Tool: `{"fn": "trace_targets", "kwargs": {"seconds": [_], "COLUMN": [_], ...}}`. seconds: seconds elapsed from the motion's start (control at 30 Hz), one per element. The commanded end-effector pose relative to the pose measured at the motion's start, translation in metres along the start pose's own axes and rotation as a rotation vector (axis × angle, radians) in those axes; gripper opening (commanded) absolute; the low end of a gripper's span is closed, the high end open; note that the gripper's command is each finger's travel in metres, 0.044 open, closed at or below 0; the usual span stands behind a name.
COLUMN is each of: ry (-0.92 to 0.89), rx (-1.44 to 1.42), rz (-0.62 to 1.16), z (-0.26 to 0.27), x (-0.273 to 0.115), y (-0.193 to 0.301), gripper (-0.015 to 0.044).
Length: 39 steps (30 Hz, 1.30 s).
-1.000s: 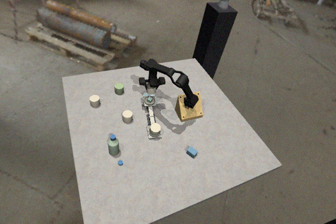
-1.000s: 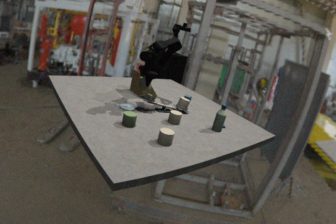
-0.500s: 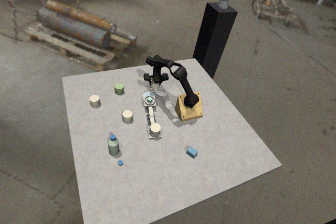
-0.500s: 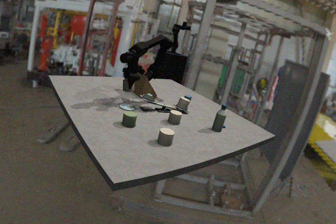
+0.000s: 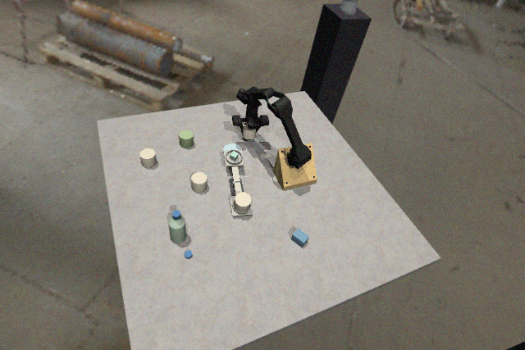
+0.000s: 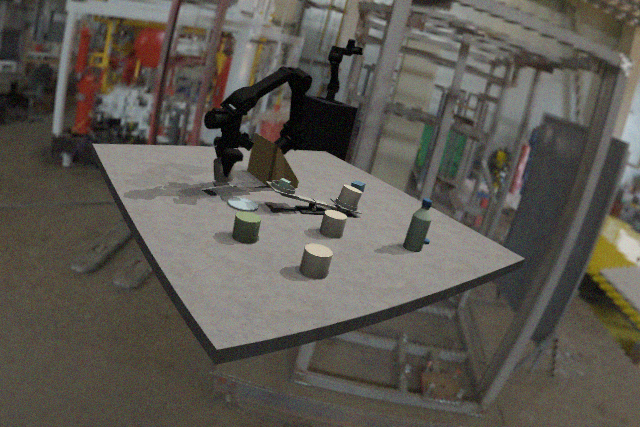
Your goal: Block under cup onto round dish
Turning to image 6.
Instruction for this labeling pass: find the small blue block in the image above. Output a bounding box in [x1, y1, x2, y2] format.
[351, 180, 366, 193]

